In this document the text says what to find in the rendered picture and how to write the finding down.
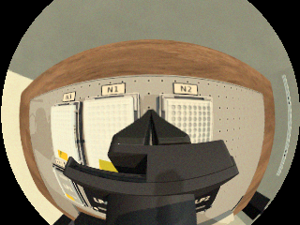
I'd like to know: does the beige control panel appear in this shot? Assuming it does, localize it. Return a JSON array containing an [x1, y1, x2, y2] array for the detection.
[[197, 210, 234, 225]]

